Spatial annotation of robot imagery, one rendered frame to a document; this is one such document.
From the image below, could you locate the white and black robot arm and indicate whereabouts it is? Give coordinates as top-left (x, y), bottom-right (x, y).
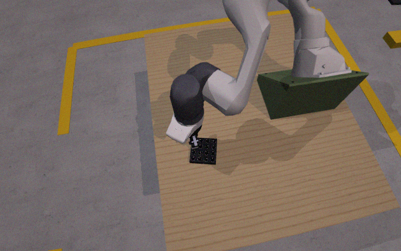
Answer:
top-left (166, 0), bottom-right (351, 144)

